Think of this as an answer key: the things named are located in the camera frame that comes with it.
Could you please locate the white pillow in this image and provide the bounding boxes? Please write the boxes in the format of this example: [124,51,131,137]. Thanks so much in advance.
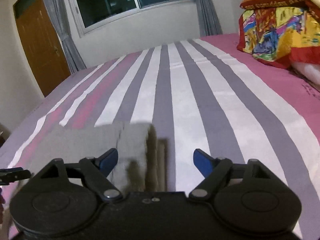
[292,62,320,86]

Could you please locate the colourful folded blanket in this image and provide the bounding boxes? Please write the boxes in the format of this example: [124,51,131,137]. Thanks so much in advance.
[237,0,319,69]

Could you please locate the striped pink grey bed sheet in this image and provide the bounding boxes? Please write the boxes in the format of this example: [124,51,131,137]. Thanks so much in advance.
[1,34,319,239]

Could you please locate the grey curtain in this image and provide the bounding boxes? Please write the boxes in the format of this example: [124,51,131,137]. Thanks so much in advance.
[43,0,86,74]
[195,0,222,37]

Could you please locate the grey curtain left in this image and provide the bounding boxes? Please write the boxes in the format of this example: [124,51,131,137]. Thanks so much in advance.
[43,0,86,74]

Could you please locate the grey pants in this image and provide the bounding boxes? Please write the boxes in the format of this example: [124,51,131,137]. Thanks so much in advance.
[25,122,166,194]

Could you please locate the brown wooden door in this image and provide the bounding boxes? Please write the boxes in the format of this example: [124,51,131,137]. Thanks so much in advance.
[14,0,71,96]

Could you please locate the grey curtain right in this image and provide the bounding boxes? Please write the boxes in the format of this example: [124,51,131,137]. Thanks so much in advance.
[195,0,222,37]

